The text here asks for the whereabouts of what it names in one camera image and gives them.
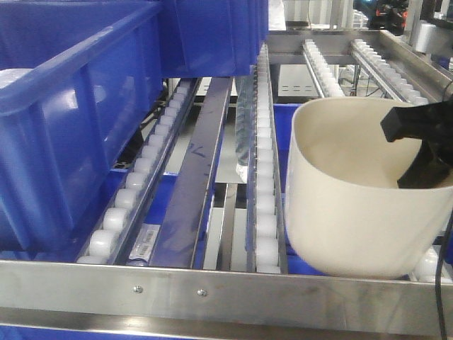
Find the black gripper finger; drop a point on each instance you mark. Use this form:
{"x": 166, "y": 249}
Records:
{"x": 431, "y": 122}
{"x": 431, "y": 165}

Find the white plastic bin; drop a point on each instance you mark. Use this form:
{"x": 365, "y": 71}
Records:
{"x": 344, "y": 211}

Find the blue bin far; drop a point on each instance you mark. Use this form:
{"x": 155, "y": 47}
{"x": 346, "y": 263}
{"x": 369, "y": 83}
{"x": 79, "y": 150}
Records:
{"x": 211, "y": 38}

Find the large blue bin near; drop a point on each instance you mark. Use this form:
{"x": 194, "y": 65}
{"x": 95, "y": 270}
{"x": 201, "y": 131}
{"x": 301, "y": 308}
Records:
{"x": 90, "y": 74}

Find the steel roller rack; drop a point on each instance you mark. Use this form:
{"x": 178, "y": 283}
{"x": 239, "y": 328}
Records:
{"x": 176, "y": 299}

